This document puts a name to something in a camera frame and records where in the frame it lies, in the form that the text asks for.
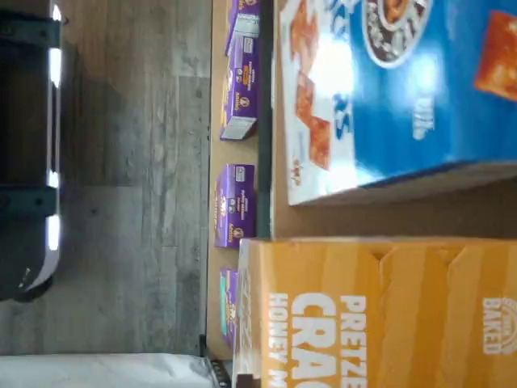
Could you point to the black rounded robot base table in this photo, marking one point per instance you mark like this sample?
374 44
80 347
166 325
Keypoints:
24 121

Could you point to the purple Annie's box maroon label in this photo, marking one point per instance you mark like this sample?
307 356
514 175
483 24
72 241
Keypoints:
234 202

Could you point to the purple Annie's box orange label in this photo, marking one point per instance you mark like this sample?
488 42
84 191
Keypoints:
238 93
242 44

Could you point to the purple Annie's box teal label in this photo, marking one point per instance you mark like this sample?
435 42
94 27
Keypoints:
230 307

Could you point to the blue white pretzel cracker box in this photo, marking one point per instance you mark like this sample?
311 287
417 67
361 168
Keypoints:
404 101

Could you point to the yellow white pretzel cracker box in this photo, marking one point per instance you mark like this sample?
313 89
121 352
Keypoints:
383 315

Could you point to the dark green aluminium bar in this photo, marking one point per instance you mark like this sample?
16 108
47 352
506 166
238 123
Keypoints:
24 200
24 28

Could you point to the white fabric curtain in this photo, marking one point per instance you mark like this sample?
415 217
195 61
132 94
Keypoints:
101 372

